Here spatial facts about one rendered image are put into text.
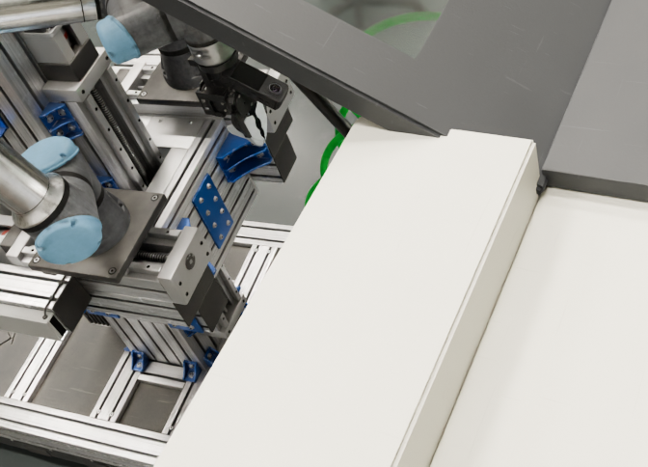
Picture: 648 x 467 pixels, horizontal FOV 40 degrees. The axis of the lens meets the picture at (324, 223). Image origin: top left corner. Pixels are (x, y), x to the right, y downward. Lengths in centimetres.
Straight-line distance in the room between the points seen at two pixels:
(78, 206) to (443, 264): 88
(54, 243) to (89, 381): 120
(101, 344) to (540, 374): 208
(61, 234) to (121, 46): 36
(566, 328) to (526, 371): 6
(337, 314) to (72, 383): 197
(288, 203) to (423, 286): 235
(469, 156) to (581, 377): 27
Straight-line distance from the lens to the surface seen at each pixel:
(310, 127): 347
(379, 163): 102
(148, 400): 265
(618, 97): 112
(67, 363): 287
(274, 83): 153
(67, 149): 173
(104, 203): 182
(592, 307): 96
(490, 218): 94
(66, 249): 165
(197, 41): 147
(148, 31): 144
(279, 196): 326
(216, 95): 155
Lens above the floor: 226
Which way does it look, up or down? 47 degrees down
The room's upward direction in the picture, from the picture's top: 22 degrees counter-clockwise
